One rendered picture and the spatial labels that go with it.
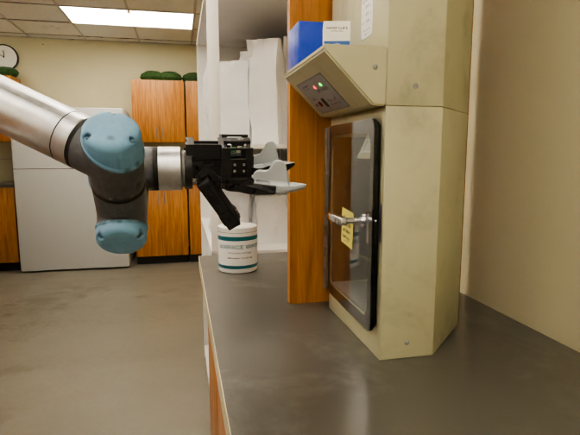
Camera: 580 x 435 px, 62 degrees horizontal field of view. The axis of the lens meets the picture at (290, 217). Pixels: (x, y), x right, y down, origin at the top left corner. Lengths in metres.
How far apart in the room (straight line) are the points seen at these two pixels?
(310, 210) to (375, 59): 0.48
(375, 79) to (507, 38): 0.55
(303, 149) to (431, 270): 0.46
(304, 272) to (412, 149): 0.50
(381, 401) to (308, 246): 0.53
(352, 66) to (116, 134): 0.42
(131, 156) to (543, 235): 0.90
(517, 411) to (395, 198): 0.39
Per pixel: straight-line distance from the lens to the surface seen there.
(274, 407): 0.80
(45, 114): 0.73
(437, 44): 0.94
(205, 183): 0.85
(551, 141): 1.20
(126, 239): 0.76
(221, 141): 0.84
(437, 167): 0.93
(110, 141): 0.65
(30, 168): 5.90
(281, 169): 0.83
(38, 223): 5.94
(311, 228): 1.23
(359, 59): 0.88
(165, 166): 0.83
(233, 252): 1.56
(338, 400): 0.82
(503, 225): 1.32
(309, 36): 1.08
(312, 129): 1.22
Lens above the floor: 1.33
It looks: 8 degrees down
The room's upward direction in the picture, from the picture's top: straight up
